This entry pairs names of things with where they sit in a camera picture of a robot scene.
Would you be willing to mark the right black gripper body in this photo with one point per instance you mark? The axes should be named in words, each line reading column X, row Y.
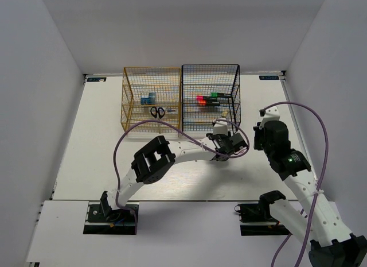
column 259, row 142

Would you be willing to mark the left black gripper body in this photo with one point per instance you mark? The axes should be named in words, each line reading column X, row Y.
column 222, row 137

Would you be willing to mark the pink highlighter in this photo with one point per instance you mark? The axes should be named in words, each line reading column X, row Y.
column 206, row 98

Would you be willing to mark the green highlighter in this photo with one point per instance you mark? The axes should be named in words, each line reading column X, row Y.
column 220, row 95

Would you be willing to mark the black handled scissors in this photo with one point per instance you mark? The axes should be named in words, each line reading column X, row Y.
column 157, row 112

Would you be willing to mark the blue tape dispenser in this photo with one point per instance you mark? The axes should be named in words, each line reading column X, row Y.
column 148, row 100

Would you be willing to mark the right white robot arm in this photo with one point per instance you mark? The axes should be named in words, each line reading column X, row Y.
column 329, row 242

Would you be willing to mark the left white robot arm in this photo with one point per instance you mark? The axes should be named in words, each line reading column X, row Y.
column 154, row 160

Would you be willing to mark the right table label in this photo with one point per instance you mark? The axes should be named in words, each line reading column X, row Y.
column 268, row 77

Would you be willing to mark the table label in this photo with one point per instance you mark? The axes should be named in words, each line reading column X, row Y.
column 268, row 77
column 96, row 79

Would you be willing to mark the left table label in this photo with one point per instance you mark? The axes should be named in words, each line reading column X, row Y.
column 96, row 79

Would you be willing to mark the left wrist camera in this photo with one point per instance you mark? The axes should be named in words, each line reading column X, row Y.
column 220, row 126

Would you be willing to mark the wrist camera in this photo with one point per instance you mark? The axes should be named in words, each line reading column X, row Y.
column 220, row 126
column 269, row 114

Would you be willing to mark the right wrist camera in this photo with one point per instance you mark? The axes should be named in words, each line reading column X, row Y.
column 269, row 114

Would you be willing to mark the black wire shelf rack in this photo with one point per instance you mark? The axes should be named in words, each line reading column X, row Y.
column 209, row 92

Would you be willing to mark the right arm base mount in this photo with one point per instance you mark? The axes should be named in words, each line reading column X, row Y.
column 254, row 223

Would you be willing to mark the gold wire shelf rack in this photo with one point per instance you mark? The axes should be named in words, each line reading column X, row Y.
column 139, row 81

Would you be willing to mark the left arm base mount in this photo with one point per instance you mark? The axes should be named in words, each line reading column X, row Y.
column 120, row 222

